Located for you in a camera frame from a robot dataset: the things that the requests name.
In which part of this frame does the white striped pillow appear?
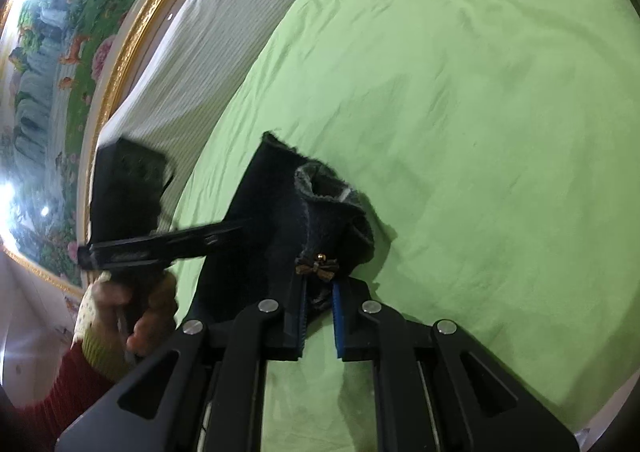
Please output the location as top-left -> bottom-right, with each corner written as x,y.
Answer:
90,0 -> 346,243

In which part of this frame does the person's left hand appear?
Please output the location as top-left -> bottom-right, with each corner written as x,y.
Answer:
91,269 -> 180,358

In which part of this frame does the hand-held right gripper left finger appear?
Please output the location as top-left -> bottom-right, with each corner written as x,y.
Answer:
54,277 -> 308,452

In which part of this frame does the gold framed landscape painting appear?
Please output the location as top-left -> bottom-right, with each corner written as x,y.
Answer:
0,0 -> 203,300

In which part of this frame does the person's left forearm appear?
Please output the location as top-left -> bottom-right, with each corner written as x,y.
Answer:
12,282 -> 132,452

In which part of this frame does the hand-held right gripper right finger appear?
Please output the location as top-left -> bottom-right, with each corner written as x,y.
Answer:
332,279 -> 581,452

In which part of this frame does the black sock with bow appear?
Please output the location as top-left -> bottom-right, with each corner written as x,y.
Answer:
189,131 -> 377,333

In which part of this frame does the green bed sheet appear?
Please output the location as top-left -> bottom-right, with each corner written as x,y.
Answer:
170,0 -> 640,452

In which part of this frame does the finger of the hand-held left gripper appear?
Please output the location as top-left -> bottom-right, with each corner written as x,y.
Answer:
79,219 -> 251,273

